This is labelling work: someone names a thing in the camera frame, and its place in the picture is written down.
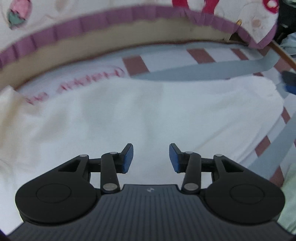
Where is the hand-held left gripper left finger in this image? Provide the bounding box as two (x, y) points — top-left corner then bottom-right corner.
(58, 143), (134, 194)

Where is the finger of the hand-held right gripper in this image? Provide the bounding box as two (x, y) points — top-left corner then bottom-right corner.
(280, 71), (296, 94)

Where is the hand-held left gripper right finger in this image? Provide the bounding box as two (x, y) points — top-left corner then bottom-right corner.
(169, 143), (245, 194)

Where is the white garment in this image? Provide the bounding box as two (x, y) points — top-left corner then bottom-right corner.
(0, 74), (287, 235)

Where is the wooden slat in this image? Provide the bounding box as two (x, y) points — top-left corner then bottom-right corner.
(269, 39), (296, 70)

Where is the light blue cloth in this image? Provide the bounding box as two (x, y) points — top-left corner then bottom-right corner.
(280, 32), (296, 56)

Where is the checked bed sheet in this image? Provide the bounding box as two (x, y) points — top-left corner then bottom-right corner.
(16, 43), (296, 187)

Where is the light green cloth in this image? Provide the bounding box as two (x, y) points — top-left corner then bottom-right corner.
(276, 162), (296, 235)

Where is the beige mattress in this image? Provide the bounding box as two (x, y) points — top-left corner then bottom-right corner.
(0, 17), (251, 90)

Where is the bear printed quilt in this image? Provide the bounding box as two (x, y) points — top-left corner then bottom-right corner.
(0, 0), (279, 70)

